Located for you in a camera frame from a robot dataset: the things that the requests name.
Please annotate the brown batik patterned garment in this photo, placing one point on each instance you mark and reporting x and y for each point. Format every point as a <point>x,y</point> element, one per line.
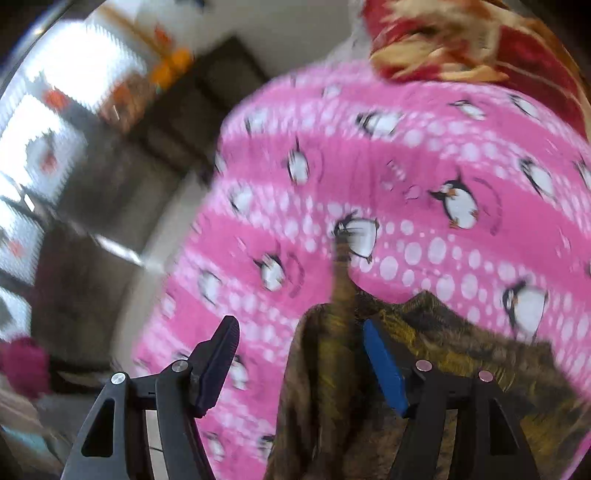
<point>374,390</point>

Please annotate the dark wooden cabinet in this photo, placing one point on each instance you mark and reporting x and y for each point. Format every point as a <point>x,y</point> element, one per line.
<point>180,127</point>

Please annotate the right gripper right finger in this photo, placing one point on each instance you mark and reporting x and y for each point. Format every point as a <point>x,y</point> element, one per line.
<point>489,442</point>

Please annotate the red yellow crumpled blanket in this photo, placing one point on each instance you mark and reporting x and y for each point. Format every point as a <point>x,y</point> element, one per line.
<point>477,42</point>

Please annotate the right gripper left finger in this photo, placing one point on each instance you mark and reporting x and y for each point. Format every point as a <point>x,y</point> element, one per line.
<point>112,442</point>

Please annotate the pink penguin bedspread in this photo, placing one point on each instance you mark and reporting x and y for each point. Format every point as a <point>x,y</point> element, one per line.
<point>475,193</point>

